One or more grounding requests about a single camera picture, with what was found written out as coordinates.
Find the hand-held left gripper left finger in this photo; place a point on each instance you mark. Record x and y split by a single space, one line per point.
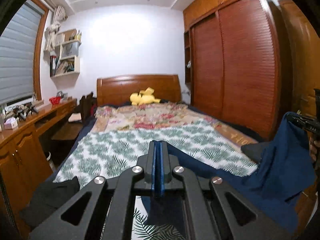
154 170

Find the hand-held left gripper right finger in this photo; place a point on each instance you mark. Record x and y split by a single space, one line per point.
162 170

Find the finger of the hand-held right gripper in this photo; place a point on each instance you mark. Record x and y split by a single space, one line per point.
295 120

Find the navy blue suit jacket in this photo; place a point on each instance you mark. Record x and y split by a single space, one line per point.
280 160

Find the person's right hand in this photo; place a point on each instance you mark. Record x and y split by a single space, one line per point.
314 150

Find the floral quilt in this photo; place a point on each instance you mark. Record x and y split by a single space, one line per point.
150 117

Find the dark grey cloth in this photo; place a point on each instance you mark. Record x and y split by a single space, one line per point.
252 152

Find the wooden door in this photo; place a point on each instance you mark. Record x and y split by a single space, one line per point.
300 55

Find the yellow plush toy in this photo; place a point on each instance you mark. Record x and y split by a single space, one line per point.
142 98

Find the wooden louvred wardrobe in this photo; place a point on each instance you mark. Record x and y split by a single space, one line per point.
237 67

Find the wooden bed headboard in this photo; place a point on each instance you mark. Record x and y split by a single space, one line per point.
120 87

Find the dark wooden chair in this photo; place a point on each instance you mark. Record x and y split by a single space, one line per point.
86 105

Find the white waste bin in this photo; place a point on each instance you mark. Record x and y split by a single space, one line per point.
50 161

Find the black garment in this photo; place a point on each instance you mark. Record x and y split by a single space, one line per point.
50 195

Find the small white figure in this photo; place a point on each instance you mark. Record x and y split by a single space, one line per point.
189 64

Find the grey round object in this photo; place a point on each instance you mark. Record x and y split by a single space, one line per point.
61 95

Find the red basket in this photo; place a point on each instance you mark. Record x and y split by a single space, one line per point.
55 100

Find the wooden desk with cabinets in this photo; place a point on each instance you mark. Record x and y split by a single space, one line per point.
20 150

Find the black hand-held gadget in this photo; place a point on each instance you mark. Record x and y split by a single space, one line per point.
31 108
20 113

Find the pink box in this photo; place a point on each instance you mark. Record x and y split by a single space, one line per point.
11 124

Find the tied beige curtain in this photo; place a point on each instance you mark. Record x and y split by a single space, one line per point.
53 30

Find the grey window blind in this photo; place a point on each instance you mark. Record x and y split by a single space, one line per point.
15 62

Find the white wall shelf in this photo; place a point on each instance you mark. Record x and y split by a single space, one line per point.
75 67

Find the wooden window frame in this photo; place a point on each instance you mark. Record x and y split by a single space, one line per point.
37 55

